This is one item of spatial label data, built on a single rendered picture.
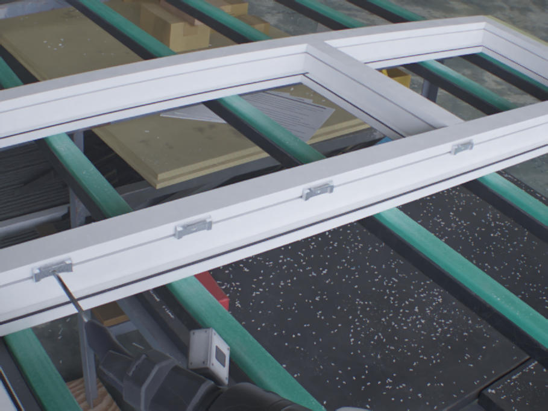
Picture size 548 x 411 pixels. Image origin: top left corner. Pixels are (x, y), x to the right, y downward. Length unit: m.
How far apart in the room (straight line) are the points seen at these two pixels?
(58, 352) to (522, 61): 1.41
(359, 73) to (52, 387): 0.84
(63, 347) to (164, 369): 1.46
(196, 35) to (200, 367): 1.63
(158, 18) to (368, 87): 1.00
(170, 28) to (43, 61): 0.38
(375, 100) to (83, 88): 0.51
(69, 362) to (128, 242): 1.20
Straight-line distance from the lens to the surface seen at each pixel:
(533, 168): 3.38
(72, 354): 2.08
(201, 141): 1.71
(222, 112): 1.39
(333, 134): 1.85
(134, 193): 1.58
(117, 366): 0.70
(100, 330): 0.75
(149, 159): 1.63
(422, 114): 1.28
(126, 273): 0.91
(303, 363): 1.24
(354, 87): 1.40
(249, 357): 0.83
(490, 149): 1.29
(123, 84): 1.30
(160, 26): 2.23
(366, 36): 1.59
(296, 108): 1.90
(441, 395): 1.24
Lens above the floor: 1.44
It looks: 31 degrees down
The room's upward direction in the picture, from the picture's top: 8 degrees clockwise
